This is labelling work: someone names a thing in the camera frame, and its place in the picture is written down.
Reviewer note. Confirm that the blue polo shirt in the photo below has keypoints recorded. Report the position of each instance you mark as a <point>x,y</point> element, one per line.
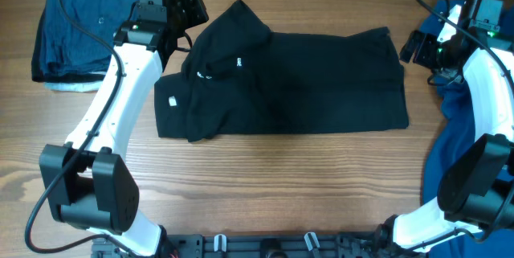
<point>454,129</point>

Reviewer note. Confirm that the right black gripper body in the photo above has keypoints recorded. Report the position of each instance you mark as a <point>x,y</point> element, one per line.
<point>431,53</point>

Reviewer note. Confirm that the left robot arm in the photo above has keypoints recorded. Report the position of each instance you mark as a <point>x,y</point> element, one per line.
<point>87,184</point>

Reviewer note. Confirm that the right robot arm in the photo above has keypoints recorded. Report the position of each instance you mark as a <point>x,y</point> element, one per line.
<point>471,199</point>

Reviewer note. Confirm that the folded dark blue shorts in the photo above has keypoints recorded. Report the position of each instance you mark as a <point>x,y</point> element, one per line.
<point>66,49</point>

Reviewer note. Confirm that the black polo shirt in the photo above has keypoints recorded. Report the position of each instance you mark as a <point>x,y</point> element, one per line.
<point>241,77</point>

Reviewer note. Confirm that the folded light denim garment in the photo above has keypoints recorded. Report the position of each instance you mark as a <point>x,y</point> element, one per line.
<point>74,87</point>

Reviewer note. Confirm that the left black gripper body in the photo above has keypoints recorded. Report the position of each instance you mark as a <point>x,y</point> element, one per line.
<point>189,11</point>

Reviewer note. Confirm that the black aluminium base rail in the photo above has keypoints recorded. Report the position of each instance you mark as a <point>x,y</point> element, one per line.
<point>308,245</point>

